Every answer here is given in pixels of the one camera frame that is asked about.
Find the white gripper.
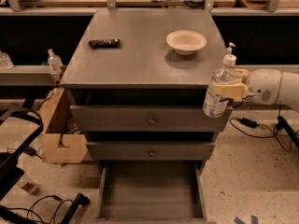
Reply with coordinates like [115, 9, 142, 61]
[209, 68, 282, 105]

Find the clear plastic bottle white cap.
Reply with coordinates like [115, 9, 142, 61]
[203, 54, 241, 118]

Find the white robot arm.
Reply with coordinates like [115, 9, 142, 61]
[209, 69, 299, 112]

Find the grey wooden drawer cabinet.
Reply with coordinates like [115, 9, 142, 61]
[59, 8, 245, 224]

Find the grey open bottom drawer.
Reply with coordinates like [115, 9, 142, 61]
[96, 161, 206, 224]

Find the grey middle drawer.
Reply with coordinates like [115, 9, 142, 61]
[87, 141, 215, 161]

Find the grey top drawer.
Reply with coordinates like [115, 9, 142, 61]
[70, 105, 232, 132]

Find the clear pump bottle on shelf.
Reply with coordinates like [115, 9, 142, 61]
[48, 49, 63, 72]

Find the white pump dispenser behind cabinet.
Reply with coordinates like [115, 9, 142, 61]
[227, 42, 235, 54]

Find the white bowl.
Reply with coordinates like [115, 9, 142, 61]
[166, 30, 206, 55]

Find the dark patterned snack bar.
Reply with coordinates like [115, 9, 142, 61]
[88, 38, 121, 49]

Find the brown cardboard box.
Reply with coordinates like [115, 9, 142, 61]
[39, 88, 88, 163]

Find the clear plastic dome container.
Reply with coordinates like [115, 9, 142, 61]
[0, 50, 14, 69]

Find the small clear packet on floor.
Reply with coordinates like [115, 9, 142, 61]
[19, 180, 37, 194]

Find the black power adapter with cable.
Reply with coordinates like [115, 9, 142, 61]
[229, 118, 292, 152]

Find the black floor cable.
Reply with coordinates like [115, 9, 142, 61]
[0, 192, 92, 224]

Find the black chair frame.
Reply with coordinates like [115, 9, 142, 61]
[0, 105, 45, 201]

